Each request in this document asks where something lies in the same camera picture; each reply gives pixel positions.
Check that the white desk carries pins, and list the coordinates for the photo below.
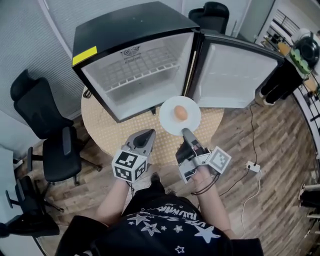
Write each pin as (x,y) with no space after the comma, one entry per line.
(6,170)

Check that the round table with beige cloth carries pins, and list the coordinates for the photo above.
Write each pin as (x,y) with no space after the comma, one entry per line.
(112,135)

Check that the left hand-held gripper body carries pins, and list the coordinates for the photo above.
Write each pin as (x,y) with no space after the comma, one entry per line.
(128,165)

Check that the black jacket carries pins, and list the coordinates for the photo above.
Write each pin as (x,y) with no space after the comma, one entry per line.
(32,226)

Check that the person's black star shirt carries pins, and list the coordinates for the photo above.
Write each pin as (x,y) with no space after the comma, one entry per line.
(162,235)

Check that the black dome backpack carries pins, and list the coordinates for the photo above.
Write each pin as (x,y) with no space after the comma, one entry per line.
(308,51)

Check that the brown egg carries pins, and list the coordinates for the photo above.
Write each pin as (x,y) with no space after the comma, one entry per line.
(180,112)

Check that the black high-back chair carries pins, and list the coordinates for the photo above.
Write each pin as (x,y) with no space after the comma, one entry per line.
(210,17)

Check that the white power strip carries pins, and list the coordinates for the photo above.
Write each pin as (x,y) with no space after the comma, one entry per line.
(253,167)

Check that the white round plate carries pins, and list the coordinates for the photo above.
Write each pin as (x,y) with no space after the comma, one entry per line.
(193,112)

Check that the person's left forearm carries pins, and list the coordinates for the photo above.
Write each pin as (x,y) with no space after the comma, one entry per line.
(110,205)

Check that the person's black trousers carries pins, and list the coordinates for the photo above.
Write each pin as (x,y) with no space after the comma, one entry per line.
(157,190)

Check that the person's dark shoe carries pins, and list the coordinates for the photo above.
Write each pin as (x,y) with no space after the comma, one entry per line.
(155,177)

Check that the black mini fridge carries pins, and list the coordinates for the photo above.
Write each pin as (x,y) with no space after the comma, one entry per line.
(125,27)

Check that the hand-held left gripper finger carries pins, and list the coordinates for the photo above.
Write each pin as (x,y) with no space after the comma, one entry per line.
(151,145)
(130,142)

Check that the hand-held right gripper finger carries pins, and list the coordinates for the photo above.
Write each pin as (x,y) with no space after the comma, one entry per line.
(190,140)

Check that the black mesh office chair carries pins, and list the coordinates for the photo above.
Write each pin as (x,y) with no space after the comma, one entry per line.
(60,160)

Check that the person's right forearm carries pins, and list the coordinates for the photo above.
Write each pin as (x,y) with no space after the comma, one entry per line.
(215,210)

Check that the black metal railing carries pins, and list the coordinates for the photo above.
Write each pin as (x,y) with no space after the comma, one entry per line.
(287,23)

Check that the yellow sticker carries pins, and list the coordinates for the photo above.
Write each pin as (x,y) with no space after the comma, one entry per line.
(84,56)

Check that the small black office chair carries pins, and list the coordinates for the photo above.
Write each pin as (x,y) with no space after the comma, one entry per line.
(27,197)

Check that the wooden table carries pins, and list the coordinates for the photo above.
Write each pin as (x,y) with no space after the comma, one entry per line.
(283,48)

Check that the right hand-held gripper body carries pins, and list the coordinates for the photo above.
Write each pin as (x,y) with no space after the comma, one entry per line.
(197,160)

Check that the person's right hand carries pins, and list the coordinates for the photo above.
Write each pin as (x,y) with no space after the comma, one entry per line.
(205,173)

